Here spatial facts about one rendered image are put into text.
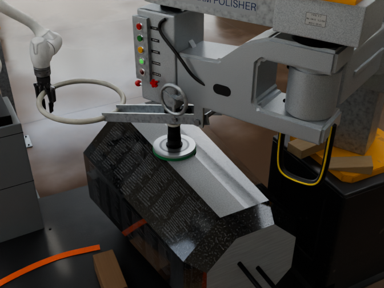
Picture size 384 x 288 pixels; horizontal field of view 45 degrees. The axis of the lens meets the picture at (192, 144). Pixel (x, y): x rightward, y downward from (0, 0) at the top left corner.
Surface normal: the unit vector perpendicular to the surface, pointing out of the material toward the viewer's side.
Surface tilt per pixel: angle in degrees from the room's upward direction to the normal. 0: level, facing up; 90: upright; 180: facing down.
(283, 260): 90
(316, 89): 90
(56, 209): 0
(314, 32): 90
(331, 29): 90
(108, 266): 0
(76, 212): 0
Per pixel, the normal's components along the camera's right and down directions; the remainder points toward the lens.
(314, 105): -0.11, 0.53
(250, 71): -0.58, 0.43
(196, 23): 0.82, 0.30
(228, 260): 0.46, 0.48
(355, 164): -0.19, -0.85
